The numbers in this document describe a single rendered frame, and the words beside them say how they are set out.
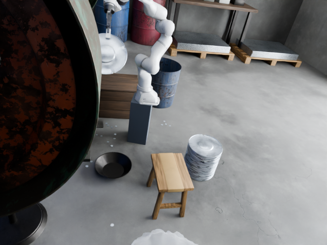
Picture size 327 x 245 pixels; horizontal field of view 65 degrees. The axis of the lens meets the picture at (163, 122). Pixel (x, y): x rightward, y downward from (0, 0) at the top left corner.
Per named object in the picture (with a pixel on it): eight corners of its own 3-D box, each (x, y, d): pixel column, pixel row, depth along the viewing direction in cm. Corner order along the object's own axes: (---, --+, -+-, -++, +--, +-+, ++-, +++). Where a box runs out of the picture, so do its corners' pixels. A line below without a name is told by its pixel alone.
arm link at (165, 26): (163, 49, 218) (176, 33, 218) (172, 51, 204) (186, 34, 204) (147, 33, 208) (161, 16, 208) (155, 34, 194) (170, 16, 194)
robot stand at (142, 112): (148, 133, 263) (154, 96, 237) (145, 145, 248) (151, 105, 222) (131, 131, 263) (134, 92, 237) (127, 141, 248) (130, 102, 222)
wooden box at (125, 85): (134, 101, 310) (137, 75, 290) (136, 119, 280) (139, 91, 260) (100, 98, 303) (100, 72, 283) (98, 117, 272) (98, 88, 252)
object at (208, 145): (187, 132, 227) (187, 132, 227) (219, 136, 230) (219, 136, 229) (190, 155, 204) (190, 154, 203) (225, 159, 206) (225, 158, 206)
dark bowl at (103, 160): (129, 157, 231) (130, 151, 227) (133, 183, 208) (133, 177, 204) (95, 158, 224) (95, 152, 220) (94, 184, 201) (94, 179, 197)
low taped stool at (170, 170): (184, 218, 189) (194, 187, 170) (152, 220, 183) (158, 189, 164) (174, 182, 216) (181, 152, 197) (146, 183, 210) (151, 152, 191)
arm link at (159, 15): (178, 11, 201) (169, 11, 215) (158, 2, 192) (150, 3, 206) (171, 36, 205) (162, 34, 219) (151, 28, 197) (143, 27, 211)
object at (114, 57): (133, 65, 177) (133, 65, 177) (93, 80, 171) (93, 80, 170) (117, 28, 179) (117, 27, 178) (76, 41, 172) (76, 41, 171)
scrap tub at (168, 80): (170, 92, 342) (176, 58, 315) (177, 110, 309) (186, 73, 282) (138, 91, 332) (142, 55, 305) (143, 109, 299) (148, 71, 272)
